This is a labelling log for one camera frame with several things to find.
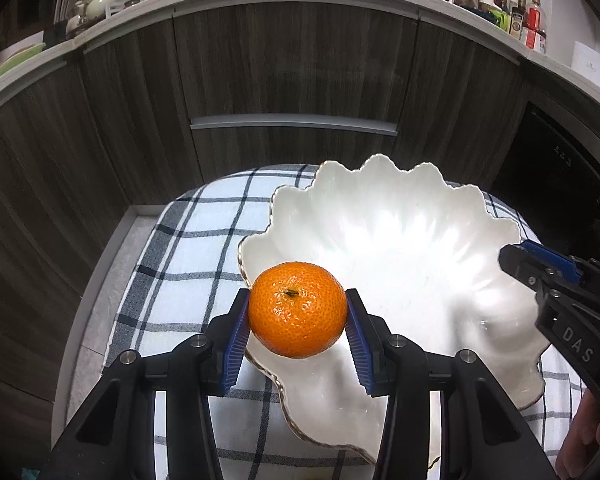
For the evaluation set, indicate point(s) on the white rice cooker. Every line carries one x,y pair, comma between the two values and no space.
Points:
586,62

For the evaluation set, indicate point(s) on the red sauce bottle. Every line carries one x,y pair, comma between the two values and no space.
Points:
533,24

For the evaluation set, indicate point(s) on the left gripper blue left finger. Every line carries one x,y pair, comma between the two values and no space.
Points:
234,339

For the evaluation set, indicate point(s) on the person right hand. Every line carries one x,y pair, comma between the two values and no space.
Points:
582,441

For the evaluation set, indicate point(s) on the grey drawer handle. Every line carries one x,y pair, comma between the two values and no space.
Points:
311,121

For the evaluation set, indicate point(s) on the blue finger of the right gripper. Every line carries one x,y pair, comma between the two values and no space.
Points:
519,265
564,266

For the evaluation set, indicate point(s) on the white scalloped ceramic bowl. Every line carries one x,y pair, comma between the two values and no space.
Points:
423,255

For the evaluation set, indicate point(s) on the white teapot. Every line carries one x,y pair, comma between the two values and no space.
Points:
95,9

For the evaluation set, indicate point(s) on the large orange mandarin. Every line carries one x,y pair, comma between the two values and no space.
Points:
297,309

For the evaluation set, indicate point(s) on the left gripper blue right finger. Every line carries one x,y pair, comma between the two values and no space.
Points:
363,343

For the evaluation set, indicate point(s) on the white blue checkered cloth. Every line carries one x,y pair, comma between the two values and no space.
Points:
188,272

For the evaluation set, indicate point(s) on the built-in black dishwasher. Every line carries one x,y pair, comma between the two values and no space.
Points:
554,184

